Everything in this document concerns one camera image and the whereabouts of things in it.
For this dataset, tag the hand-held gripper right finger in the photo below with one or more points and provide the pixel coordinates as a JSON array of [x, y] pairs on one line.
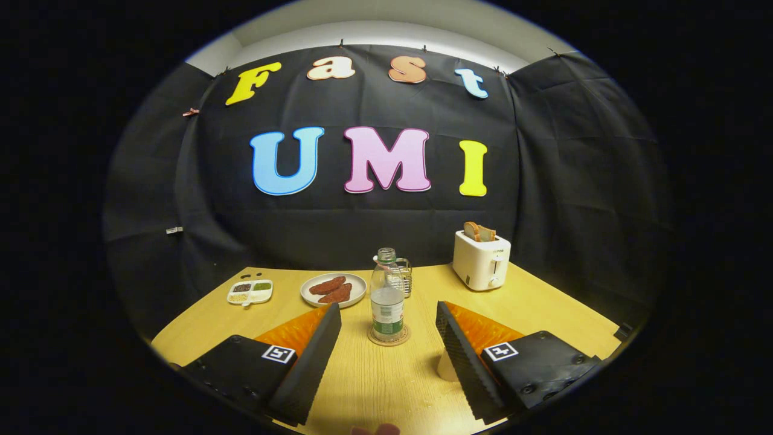
[[471, 368]]

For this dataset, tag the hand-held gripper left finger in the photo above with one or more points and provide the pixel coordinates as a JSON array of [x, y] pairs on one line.
[[305, 368]]

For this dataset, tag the round wooden coaster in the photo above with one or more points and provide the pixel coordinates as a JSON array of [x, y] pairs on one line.
[[374, 339]]

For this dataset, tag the clear plastic juice bottle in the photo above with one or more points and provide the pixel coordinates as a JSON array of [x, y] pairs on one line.
[[387, 311]]

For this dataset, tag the wooden table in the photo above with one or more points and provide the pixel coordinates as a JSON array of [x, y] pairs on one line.
[[374, 386]]

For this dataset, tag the brown meat piece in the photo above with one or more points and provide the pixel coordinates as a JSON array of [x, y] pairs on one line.
[[327, 285], [337, 294]]

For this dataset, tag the white compartment sauce tray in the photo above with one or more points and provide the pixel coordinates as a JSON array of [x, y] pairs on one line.
[[249, 293]]

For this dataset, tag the round grey plate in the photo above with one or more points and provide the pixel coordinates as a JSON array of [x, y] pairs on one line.
[[359, 290]]

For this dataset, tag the cream toaster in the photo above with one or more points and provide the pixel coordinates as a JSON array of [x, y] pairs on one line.
[[480, 266]]

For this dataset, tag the small metal holder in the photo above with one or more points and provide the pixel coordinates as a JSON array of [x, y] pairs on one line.
[[407, 278]]

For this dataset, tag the toast slices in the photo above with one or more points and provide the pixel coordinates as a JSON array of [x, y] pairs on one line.
[[479, 232]]

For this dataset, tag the black backdrop cloth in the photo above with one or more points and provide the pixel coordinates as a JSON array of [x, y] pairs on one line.
[[374, 223]]

